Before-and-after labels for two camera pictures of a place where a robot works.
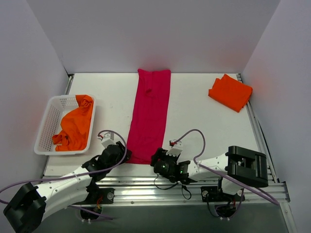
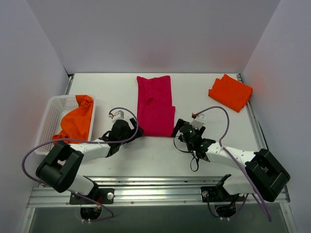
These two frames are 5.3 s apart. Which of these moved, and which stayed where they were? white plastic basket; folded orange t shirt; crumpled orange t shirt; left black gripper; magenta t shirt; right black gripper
Moved: right black gripper; left black gripper; magenta t shirt
Stayed: folded orange t shirt; crumpled orange t shirt; white plastic basket
